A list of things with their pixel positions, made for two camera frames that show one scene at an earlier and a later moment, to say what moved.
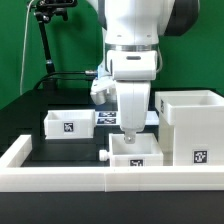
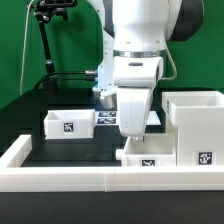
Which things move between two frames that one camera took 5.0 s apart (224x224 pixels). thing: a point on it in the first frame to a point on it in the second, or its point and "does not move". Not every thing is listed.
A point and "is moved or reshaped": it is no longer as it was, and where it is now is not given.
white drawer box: [144, 151] is moved or reshaped
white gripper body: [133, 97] does not move
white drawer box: [66, 124] does not move
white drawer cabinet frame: [191, 127] is moved or reshaped
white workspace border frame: [17, 178] does not move
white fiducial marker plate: [112, 118] does not move
